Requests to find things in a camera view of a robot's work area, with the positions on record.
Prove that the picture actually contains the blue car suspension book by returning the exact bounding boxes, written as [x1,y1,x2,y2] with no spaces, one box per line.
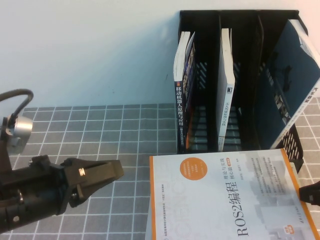
[254,18,320,151]

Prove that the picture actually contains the white spine driverless car book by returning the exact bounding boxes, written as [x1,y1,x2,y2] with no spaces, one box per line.
[217,27,236,153]

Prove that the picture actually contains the thick black camera cable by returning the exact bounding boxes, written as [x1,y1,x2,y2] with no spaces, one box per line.
[0,88,35,121]

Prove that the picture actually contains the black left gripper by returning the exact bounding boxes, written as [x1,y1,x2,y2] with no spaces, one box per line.
[28,154,125,216]

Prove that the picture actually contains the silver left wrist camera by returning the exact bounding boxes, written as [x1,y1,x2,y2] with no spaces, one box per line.
[0,116,35,155]

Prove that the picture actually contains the dark navy mobile robot book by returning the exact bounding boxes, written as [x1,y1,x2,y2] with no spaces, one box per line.
[173,31,198,154]

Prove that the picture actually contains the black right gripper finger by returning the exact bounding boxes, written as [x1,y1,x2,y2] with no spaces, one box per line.
[298,180,320,207]

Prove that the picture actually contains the black plastic book stand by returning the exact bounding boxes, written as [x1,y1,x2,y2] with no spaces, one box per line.
[176,9,309,174]

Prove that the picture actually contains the white ROS2 book orange trim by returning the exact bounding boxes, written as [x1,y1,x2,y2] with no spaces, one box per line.
[145,147,317,240]

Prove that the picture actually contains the grey checked tablecloth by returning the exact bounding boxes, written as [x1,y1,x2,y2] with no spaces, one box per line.
[0,96,320,240]

